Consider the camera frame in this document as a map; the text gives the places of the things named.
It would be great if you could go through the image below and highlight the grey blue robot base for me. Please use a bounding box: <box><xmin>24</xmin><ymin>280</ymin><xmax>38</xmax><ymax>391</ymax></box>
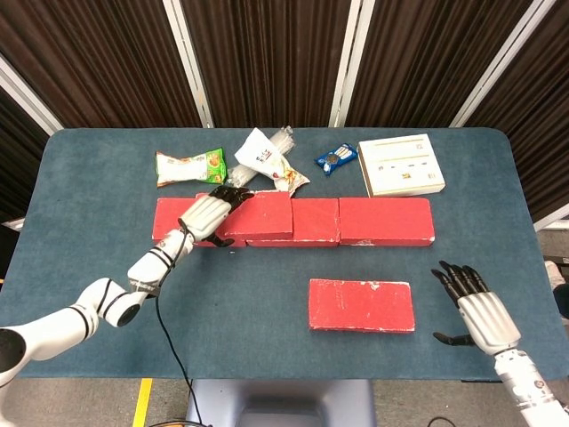
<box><xmin>184</xmin><ymin>379</ymin><xmax>378</xmax><ymax>427</ymax></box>

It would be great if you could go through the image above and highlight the white flat cardboard box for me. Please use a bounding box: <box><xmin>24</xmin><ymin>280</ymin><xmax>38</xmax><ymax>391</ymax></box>
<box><xmin>357</xmin><ymin>133</ymin><xmax>446</xmax><ymax>198</ymax></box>

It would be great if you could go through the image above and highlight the white snack bag red print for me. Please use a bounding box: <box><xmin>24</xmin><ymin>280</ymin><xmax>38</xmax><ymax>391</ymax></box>
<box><xmin>234</xmin><ymin>127</ymin><xmax>311</xmax><ymax>200</ymax></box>

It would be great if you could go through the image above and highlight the blue cookie packet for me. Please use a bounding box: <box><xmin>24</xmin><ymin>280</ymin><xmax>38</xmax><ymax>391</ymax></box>
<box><xmin>314</xmin><ymin>142</ymin><xmax>359</xmax><ymax>177</ymax></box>

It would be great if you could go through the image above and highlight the dark brown partition panel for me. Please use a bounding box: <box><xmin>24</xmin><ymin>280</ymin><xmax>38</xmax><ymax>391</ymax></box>
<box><xmin>0</xmin><ymin>86</ymin><xmax>52</xmax><ymax>223</ymax></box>
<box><xmin>464</xmin><ymin>0</ymin><xmax>569</xmax><ymax>223</ymax></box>
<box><xmin>0</xmin><ymin>0</ymin><xmax>204</xmax><ymax>130</ymax></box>
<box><xmin>180</xmin><ymin>0</ymin><xmax>355</xmax><ymax>129</ymax></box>
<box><xmin>345</xmin><ymin>0</ymin><xmax>533</xmax><ymax>129</ymax></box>

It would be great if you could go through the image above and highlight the yellow floor tape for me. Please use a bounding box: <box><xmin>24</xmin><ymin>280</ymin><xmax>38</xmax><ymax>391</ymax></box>
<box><xmin>132</xmin><ymin>377</ymin><xmax>154</xmax><ymax>427</ymax></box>

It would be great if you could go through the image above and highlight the green white snack bag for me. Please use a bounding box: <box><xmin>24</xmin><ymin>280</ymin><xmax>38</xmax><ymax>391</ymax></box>
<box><xmin>154</xmin><ymin>148</ymin><xmax>228</xmax><ymax>188</ymax></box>

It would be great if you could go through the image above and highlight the red brick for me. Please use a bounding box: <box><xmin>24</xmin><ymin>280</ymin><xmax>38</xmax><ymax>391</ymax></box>
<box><xmin>151</xmin><ymin>197</ymin><xmax>248</xmax><ymax>248</ymax></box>
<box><xmin>338</xmin><ymin>197</ymin><xmax>437</xmax><ymax>247</ymax></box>
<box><xmin>245</xmin><ymin>197</ymin><xmax>341</xmax><ymax>248</ymax></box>
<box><xmin>308</xmin><ymin>278</ymin><xmax>417</xmax><ymax>334</ymax></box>
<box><xmin>195</xmin><ymin>189</ymin><xmax>294</xmax><ymax>240</ymax></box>

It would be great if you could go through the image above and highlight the blue felt table cover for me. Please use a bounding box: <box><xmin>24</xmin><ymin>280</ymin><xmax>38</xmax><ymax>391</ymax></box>
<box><xmin>0</xmin><ymin>127</ymin><xmax>569</xmax><ymax>382</ymax></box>

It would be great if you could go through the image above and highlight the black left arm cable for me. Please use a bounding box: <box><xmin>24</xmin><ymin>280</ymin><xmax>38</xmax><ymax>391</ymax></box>
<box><xmin>153</xmin><ymin>217</ymin><xmax>199</xmax><ymax>427</ymax></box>

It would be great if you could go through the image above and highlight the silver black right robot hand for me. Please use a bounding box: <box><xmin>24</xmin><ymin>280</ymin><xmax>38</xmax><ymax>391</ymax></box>
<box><xmin>430</xmin><ymin>261</ymin><xmax>522</xmax><ymax>355</ymax></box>

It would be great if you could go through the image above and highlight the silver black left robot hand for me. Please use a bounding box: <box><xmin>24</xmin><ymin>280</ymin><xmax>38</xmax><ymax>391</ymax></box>
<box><xmin>177</xmin><ymin>185</ymin><xmax>256</xmax><ymax>248</ymax></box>

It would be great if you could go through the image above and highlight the white partition frame post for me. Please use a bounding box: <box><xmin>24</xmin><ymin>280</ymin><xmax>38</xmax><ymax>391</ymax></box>
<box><xmin>162</xmin><ymin>0</ymin><xmax>215</xmax><ymax>129</ymax></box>
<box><xmin>329</xmin><ymin>0</ymin><xmax>377</xmax><ymax>129</ymax></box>
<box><xmin>449</xmin><ymin>0</ymin><xmax>546</xmax><ymax>129</ymax></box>
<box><xmin>0</xmin><ymin>55</ymin><xmax>66</xmax><ymax>134</ymax></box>

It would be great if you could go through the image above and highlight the white shoe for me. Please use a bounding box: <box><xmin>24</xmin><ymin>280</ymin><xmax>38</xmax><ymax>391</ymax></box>
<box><xmin>545</xmin><ymin>260</ymin><xmax>569</xmax><ymax>299</ymax></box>

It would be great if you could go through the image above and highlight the clear plastic straw bag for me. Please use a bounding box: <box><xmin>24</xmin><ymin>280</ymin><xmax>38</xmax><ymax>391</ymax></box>
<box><xmin>227</xmin><ymin>125</ymin><xmax>295</xmax><ymax>193</ymax></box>

